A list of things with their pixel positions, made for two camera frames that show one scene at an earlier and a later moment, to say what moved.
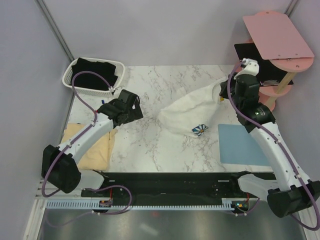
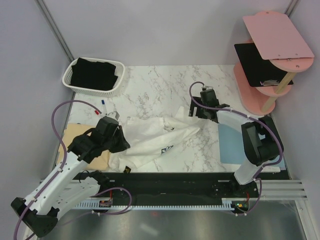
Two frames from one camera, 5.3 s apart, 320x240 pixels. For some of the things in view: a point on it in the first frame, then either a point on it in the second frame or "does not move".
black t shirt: x=91 y=81 does not move
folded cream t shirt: x=98 y=157 does not move
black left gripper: x=135 y=113 → x=123 y=144
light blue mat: x=237 y=146 does not move
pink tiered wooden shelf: x=285 y=46 does not move
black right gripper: x=224 y=91 → x=198 y=113
